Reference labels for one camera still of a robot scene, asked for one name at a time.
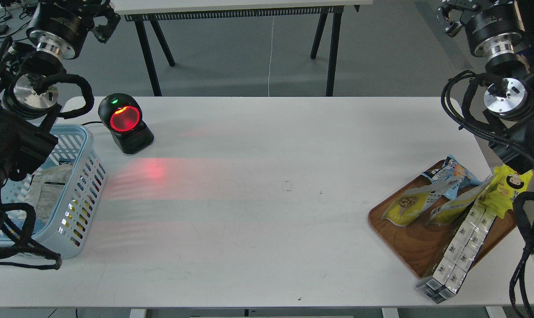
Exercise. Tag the yellow nut snack pouch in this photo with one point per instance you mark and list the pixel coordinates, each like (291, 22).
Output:
(404, 210)

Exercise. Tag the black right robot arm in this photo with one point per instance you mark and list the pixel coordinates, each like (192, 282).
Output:
(498, 105)

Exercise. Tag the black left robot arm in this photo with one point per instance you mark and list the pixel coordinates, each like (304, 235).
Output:
(35, 90)

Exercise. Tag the blue chip snack bag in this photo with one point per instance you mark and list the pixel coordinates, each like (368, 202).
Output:
(449, 169)

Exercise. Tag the light blue plastic basket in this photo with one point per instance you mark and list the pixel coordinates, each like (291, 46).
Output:
(79, 185)

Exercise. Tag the silver white long snack pack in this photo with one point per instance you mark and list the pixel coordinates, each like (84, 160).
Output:
(448, 271)

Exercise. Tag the white snack bag in basket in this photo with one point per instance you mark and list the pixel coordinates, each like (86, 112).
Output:
(46, 188)

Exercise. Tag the yellow cartoon face snack bag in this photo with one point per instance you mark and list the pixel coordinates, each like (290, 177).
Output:
(506, 185)

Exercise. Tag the black barcode scanner red window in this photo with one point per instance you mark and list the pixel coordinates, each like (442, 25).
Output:
(122, 115)

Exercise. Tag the background table black legs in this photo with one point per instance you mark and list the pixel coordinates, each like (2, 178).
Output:
(154, 11)

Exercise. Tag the brown wooden tray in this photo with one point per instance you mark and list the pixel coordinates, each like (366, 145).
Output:
(418, 245)

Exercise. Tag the yellow pouch on tray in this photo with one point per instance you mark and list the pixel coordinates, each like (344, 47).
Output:
(450, 211)

